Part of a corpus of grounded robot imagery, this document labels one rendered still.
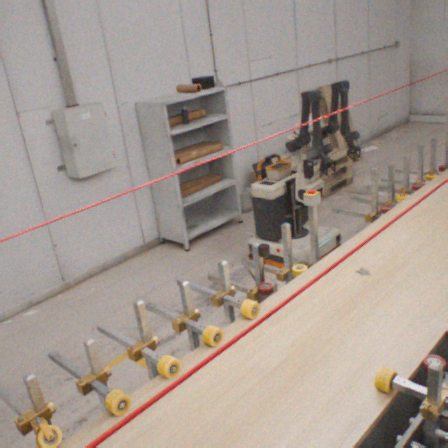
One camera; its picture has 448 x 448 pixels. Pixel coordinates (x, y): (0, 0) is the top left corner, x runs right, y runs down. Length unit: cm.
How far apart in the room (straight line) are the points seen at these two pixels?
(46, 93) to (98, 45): 70
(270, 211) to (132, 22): 229
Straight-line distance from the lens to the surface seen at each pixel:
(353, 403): 187
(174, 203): 514
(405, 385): 187
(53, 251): 489
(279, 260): 452
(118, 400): 191
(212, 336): 214
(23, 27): 468
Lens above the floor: 216
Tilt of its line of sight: 22 degrees down
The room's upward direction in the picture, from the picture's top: 8 degrees counter-clockwise
